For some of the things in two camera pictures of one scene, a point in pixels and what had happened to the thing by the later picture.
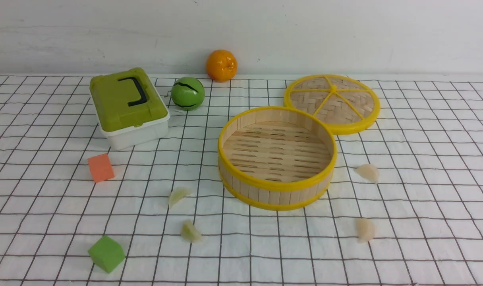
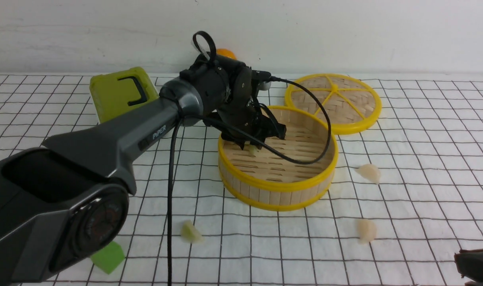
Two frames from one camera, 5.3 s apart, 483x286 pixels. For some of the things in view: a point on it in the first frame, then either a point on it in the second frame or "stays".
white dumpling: x=369 y=172 stays
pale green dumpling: x=190 y=233 stays
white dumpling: x=366 y=230 stays
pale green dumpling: x=176 y=194 -> x=252 y=149
